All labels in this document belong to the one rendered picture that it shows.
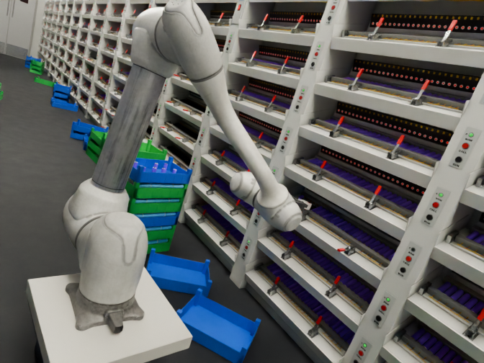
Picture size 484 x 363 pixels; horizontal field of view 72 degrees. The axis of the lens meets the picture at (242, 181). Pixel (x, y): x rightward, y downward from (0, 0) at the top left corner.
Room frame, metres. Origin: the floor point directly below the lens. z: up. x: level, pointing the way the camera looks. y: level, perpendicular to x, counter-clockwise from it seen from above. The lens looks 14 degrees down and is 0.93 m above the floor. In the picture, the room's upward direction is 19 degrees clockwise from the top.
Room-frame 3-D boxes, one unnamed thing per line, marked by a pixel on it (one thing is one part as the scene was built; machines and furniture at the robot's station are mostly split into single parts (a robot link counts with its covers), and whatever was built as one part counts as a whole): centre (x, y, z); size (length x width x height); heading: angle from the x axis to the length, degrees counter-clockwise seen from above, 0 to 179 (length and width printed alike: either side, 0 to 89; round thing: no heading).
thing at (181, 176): (1.60, 0.43, 0.44); 0.30 x 0.20 x 0.08; 140
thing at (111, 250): (0.83, 0.27, 0.41); 0.18 x 0.16 x 0.22; 45
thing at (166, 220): (1.60, 0.43, 0.20); 0.30 x 0.20 x 0.08; 140
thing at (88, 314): (0.80, 0.25, 0.27); 0.22 x 0.18 x 0.06; 41
